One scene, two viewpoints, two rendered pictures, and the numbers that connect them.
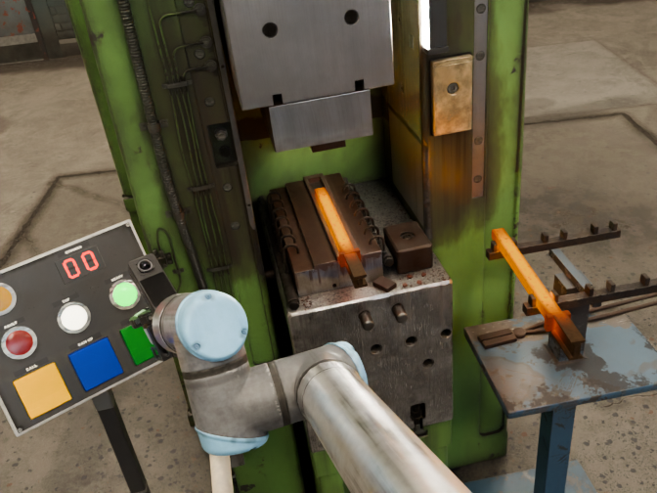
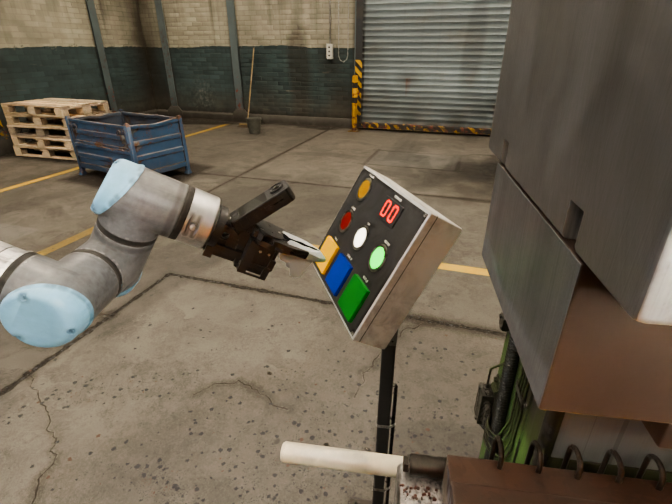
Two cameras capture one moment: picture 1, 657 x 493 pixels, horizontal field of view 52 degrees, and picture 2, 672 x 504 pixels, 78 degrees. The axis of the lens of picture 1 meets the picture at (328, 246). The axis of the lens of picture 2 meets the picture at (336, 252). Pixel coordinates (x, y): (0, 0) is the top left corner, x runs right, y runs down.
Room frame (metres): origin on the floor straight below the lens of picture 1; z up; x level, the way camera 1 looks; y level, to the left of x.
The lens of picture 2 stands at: (1.18, -0.32, 1.46)
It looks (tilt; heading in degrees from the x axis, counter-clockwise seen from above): 26 degrees down; 107
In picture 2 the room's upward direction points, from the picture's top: straight up
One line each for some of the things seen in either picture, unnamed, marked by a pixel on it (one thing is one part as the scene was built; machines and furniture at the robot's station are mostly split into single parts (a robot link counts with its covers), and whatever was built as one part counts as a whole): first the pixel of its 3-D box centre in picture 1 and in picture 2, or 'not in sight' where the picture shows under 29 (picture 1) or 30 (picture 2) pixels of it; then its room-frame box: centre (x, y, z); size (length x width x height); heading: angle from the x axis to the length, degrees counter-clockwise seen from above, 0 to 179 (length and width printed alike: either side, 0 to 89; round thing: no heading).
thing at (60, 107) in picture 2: not in sight; (62, 127); (-4.66, 4.70, 0.37); 1.26 x 0.88 x 0.74; 179
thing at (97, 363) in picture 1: (96, 363); (340, 274); (0.96, 0.46, 1.01); 0.07 x 0.05 x 0.07; 123
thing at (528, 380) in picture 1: (564, 354); not in sight; (1.17, -0.53, 0.69); 0.40 x 0.30 x 0.02; 95
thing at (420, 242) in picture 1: (408, 246); not in sight; (1.31, -0.19, 0.95); 0.12 x 0.08 x 0.06; 8
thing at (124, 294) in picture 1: (124, 294); (377, 257); (1.05, 0.40, 1.09); 0.05 x 0.03 x 0.04; 98
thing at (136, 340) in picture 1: (145, 338); (354, 298); (1.01, 0.37, 1.01); 0.07 x 0.05 x 0.07; 123
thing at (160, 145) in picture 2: not in sight; (129, 145); (-2.79, 3.96, 0.36); 1.20 x 0.80 x 0.72; 167
